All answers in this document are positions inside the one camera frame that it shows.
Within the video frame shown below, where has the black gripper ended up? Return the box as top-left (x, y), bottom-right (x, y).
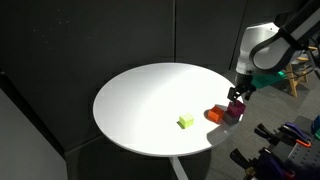
top-left (227, 73), bottom-right (256, 101)

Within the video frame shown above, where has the pink block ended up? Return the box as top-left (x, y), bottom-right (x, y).
top-left (227, 100), bottom-right (246, 116)

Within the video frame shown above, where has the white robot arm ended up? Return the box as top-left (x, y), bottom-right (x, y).
top-left (227, 0), bottom-right (320, 102)

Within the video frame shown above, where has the orange block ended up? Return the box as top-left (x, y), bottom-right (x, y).
top-left (208, 106), bottom-right (224, 123)

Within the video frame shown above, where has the lime green block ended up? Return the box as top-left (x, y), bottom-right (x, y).
top-left (179, 113), bottom-right (194, 128)

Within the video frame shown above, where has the wooden stool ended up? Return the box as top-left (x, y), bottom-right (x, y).
top-left (285, 46), bottom-right (319, 97)

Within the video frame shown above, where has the black clamp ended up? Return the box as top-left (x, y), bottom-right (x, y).
top-left (254, 123), bottom-right (281, 145)

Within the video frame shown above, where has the purple clamp upper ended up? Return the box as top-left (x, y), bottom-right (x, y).
top-left (279, 122), bottom-right (311, 147)

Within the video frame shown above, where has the purple clamp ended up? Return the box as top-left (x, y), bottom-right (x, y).
top-left (230, 148), bottom-right (296, 180)
top-left (279, 122), bottom-right (311, 147)

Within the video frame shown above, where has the purple clamp lower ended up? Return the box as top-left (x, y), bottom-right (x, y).
top-left (230, 148), bottom-right (296, 180)

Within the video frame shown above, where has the round white table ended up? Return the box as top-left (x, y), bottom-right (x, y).
top-left (93, 63), bottom-right (236, 180)

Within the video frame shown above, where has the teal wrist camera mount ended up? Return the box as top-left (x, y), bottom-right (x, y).
top-left (252, 71), bottom-right (286, 89)

